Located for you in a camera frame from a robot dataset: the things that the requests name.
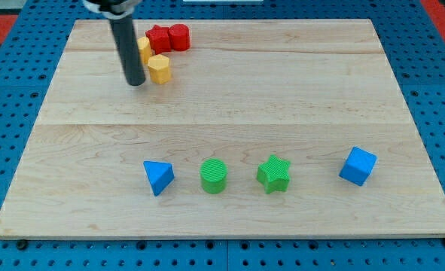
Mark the green cylinder block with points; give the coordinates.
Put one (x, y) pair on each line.
(213, 174)

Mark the blue triangle block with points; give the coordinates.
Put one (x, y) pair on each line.
(160, 175)

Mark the wooden board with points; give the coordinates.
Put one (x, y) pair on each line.
(307, 91)

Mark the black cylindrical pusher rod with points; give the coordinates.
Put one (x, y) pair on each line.
(128, 51)

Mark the blue cube block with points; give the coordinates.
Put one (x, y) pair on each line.
(358, 166)

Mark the green star block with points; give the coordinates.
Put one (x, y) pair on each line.
(274, 174)

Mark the red star block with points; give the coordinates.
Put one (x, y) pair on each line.
(159, 39)

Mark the yellow block behind rod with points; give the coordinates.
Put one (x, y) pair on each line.
(145, 50)

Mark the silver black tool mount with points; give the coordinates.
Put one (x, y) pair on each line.
(111, 9)

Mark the red cylinder block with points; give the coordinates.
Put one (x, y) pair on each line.
(179, 35)

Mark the yellow hexagon block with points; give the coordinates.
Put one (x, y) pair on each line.
(159, 69)

